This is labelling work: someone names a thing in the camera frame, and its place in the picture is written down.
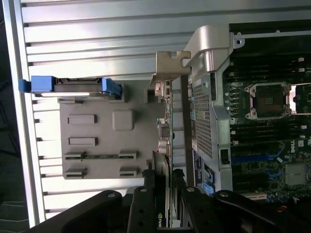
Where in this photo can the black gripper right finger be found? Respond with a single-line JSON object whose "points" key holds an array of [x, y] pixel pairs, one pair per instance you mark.
{"points": [[201, 213]]}

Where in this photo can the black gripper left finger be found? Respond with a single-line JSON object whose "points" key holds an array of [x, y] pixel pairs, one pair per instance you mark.
{"points": [[141, 208]]}

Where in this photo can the blue card latches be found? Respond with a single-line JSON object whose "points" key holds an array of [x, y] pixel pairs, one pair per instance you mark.
{"points": [[209, 188]]}

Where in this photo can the white expansion slot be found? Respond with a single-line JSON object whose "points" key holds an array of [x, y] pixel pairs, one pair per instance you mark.
{"points": [[255, 196]]}

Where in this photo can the green RAM stick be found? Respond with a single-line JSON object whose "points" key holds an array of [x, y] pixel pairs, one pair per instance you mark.
{"points": [[102, 156]]}

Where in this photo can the blue expansion slot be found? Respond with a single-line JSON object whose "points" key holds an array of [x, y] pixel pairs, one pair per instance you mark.
{"points": [[255, 159]]}

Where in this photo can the grey parts rack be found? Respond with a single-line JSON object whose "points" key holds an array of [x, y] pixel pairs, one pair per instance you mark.
{"points": [[102, 136]]}

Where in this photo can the open black PC case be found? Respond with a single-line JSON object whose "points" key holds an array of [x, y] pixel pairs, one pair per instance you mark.
{"points": [[213, 121]]}

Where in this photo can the green motherboard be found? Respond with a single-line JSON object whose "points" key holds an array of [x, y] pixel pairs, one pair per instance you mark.
{"points": [[262, 136]]}

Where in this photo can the black RAM slot bank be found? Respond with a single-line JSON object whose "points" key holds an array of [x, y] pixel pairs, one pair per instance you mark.
{"points": [[267, 70], [267, 131]]}

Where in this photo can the CPU socket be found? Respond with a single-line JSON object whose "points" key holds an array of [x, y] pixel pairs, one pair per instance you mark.
{"points": [[267, 99]]}

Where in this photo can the metal socket cover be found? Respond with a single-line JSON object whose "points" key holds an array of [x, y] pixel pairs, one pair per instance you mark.
{"points": [[303, 99]]}

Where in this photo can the hard disk in blue carrier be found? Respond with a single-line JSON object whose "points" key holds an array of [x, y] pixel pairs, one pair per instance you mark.
{"points": [[41, 83]]}

